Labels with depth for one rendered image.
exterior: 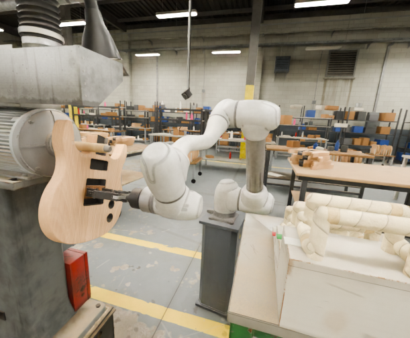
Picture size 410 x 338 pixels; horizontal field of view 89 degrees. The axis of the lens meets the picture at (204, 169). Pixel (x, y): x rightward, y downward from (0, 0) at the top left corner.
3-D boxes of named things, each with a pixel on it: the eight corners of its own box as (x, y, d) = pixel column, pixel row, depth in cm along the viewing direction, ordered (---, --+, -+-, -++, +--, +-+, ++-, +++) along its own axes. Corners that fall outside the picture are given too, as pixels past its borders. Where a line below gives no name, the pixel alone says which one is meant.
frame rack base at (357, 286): (278, 328, 45) (289, 259, 41) (274, 279, 59) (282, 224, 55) (433, 372, 38) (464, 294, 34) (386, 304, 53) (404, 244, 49)
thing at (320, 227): (307, 259, 42) (315, 216, 39) (304, 250, 45) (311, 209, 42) (325, 263, 41) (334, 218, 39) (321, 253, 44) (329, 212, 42)
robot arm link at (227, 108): (205, 110, 97) (233, 111, 92) (217, 92, 108) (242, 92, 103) (209, 133, 106) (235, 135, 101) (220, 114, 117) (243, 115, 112)
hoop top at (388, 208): (305, 207, 47) (308, 194, 47) (303, 202, 50) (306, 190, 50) (413, 222, 42) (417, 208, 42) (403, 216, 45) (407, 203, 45)
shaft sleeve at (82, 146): (63, 150, 77) (59, 142, 75) (70, 146, 80) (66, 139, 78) (104, 154, 73) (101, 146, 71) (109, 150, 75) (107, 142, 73)
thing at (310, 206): (300, 238, 49) (307, 201, 47) (298, 231, 52) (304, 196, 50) (315, 241, 48) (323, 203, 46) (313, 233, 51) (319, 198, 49)
